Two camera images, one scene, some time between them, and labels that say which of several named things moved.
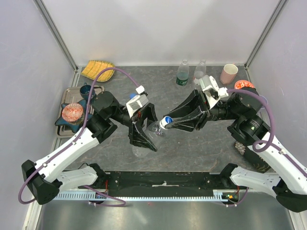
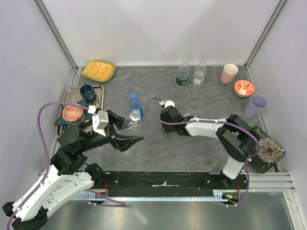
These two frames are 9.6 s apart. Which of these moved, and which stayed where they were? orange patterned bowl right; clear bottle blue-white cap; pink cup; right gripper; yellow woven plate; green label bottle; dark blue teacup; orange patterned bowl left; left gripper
Moved: clear bottle blue-white cap; right gripper; left gripper
Stayed: dark blue teacup; orange patterned bowl right; orange patterned bowl left; green label bottle; yellow woven plate; pink cup
